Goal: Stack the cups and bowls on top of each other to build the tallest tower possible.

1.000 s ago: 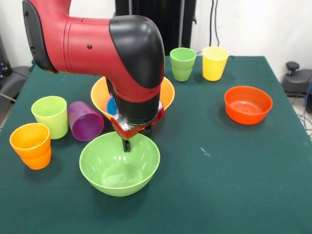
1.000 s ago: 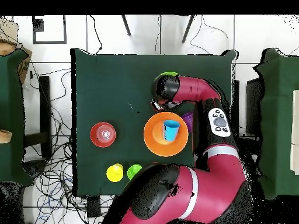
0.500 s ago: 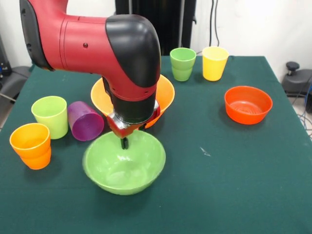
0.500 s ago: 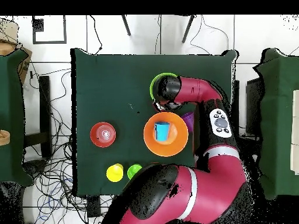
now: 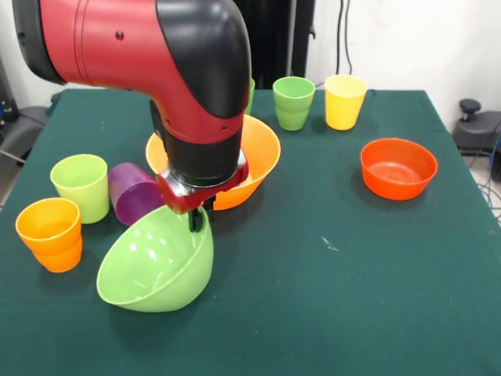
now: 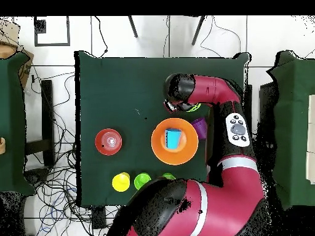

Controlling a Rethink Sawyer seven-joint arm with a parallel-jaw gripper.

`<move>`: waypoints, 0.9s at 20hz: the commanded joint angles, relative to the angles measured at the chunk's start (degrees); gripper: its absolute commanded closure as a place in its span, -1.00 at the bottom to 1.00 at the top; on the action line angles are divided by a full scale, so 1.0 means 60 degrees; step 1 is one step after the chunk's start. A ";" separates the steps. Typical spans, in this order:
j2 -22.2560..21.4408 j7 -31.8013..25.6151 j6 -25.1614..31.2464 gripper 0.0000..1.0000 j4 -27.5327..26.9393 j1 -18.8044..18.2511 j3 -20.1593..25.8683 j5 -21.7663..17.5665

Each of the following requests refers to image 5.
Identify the orange cup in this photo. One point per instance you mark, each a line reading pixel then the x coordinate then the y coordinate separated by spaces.
pixel 43 219
pixel 58 262

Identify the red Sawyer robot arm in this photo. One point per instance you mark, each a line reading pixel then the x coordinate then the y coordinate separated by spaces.
pixel 137 47

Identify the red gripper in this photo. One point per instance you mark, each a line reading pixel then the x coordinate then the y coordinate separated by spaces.
pixel 176 201

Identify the lime green cup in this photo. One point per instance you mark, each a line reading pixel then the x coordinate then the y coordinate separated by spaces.
pixel 86 199

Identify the purple cup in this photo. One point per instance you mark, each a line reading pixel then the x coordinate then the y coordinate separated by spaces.
pixel 133 196

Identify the black equipment box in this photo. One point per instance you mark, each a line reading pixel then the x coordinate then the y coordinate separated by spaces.
pixel 6 102

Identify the large orange bowl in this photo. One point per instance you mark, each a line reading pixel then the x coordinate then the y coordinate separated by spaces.
pixel 262 156

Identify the large green bowl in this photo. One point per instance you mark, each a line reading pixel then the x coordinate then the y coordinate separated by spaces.
pixel 156 266

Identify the yellow cup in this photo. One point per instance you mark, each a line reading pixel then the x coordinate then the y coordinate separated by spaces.
pixel 344 113

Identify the red bowl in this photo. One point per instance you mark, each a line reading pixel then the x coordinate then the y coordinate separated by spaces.
pixel 399 188

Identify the dark green tablecloth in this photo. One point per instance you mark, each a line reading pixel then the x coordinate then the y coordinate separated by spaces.
pixel 313 274

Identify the grey black device base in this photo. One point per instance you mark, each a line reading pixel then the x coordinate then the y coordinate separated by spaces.
pixel 23 125
pixel 477 133

